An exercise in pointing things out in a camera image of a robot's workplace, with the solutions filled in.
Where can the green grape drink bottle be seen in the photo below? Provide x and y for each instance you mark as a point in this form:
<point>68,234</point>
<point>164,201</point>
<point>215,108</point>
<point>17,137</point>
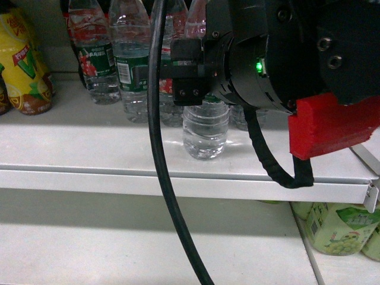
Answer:
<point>340,229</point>
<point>371,247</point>

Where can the yellow lemon tea bottle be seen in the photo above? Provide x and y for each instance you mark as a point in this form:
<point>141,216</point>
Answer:
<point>29,88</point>

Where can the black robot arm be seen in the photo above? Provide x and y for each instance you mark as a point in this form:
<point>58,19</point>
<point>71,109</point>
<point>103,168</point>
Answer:
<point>270,54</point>

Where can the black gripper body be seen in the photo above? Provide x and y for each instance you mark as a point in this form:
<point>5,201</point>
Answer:
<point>197,66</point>

